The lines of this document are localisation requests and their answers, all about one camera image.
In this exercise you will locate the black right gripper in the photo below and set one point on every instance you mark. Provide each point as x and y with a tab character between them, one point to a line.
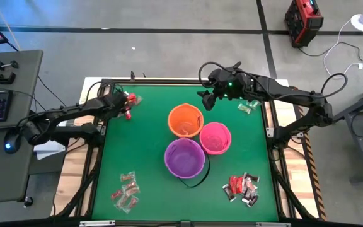
228	83

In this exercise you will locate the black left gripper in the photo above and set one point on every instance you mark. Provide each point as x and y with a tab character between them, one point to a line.
115	102

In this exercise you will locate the green candy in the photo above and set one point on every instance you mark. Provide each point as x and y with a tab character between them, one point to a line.
254	103
244	108

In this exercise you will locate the red chocolate wafer bar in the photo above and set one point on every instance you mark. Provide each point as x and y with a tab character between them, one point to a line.
239	184
232	184

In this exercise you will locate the dark brown chocolate bar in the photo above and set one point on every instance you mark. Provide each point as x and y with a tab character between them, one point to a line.
252	200
228	193
247	194
251	177
249	186

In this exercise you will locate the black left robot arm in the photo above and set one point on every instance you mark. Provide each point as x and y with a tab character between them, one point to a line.
74	108

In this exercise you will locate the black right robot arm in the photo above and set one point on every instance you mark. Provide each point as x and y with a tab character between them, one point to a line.
288	93

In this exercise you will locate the orange plastic halloween bucket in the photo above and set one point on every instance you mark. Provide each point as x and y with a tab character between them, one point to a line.
181	126

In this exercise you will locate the pink plastic halloween bucket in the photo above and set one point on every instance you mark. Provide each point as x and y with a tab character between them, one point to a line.
214	138

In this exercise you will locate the green table mat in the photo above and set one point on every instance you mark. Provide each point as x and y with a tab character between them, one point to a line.
137	157

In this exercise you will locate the white paper sheet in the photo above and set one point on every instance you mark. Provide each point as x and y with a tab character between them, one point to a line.
47	149

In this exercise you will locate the black computer mouse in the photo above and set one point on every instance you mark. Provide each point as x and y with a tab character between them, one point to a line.
11	142

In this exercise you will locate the black round knob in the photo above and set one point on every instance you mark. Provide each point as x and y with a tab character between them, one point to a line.
28	201

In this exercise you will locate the yellow black hazard strip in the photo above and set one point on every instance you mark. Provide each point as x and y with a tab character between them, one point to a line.
315	183

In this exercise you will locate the white corner bracket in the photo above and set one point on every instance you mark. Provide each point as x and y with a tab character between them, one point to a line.
269	131
103	130

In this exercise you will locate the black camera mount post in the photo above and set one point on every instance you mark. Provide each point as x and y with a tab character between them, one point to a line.
132	75

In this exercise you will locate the black aluminium table frame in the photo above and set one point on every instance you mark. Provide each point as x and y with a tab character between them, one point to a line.
92	195

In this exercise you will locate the silver metal bracket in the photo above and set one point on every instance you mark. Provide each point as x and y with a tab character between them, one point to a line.
97	223
273	224

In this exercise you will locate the dark table-edge camera block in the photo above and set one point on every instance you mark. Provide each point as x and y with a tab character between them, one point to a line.
186	224

